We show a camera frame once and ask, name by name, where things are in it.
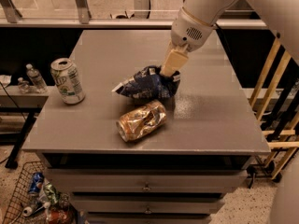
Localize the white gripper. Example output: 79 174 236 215
160 7 216 77

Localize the blue chip bag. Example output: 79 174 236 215
112 65 180 99

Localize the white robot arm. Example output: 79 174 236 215
163 0 299 224

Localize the crushed orange soda can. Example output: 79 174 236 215
116 100 167 142

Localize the green white 7up can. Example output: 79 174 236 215
50 58 85 105

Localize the green can in basket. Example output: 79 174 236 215
44 183 59 205

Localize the blue pepsi can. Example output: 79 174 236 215
28 172 44 196

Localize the red can in basket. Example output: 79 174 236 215
46 209 73 224

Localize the grey drawer cabinet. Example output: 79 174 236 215
24 31 269 224

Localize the tall clear water bottle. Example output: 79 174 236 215
26 63 48 93

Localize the small clear water bottle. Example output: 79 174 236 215
18 77 30 93

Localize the grey side bench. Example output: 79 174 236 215
0 86 50 169

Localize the white bottle in basket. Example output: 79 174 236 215
21 202 50 217

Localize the black wire basket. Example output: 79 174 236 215
3 161 76 224

